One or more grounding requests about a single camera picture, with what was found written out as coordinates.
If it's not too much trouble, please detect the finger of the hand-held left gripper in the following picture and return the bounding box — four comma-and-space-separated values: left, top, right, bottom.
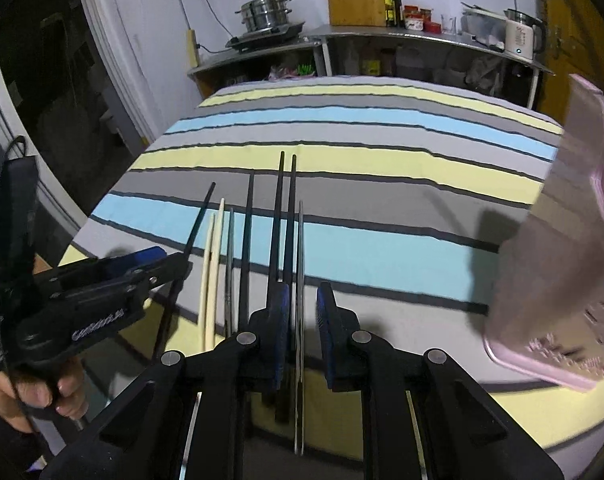
36, 246, 168, 289
57, 254, 194, 322

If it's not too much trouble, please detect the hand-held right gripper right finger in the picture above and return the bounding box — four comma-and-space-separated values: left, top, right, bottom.
315, 282, 565, 480

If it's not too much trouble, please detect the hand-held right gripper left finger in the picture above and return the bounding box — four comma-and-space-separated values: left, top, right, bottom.
42, 282, 290, 480

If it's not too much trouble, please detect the black chopstick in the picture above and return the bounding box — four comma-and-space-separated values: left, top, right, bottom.
262, 151, 289, 425
237, 173, 255, 335
281, 154, 298, 288
154, 182, 217, 358

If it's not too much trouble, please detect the metal chopstick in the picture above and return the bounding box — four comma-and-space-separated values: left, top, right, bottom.
294, 201, 305, 456
224, 207, 234, 337

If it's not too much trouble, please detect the pink plastic utensil holder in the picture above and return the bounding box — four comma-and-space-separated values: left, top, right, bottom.
482, 74, 604, 394

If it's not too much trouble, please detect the person's left hand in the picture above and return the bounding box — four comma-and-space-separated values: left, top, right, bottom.
0, 355, 89, 433

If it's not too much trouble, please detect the striped cloth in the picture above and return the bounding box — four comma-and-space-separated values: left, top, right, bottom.
57, 76, 604, 463

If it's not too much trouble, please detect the dark glass window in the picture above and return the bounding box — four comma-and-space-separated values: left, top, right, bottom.
0, 0, 150, 281

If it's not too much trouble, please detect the small steel table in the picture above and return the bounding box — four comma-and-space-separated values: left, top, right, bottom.
188, 39, 330, 102

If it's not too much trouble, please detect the black induction cooker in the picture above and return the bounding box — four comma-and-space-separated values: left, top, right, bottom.
225, 21, 307, 53

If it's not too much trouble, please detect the steel steamer pot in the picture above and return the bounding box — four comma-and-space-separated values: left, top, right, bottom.
240, 0, 294, 32

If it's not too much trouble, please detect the grey storage container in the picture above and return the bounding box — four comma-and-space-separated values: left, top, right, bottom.
396, 47, 429, 82

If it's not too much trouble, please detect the large steel counter shelf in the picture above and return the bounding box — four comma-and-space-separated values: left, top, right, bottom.
302, 24, 557, 111

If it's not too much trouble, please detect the clear lidded container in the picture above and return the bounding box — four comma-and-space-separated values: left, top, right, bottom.
461, 2, 508, 49

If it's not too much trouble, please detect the white electric kettle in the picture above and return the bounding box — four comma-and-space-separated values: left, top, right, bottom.
503, 8, 547, 61

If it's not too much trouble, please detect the wooden door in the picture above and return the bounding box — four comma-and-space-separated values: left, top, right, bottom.
536, 0, 604, 111

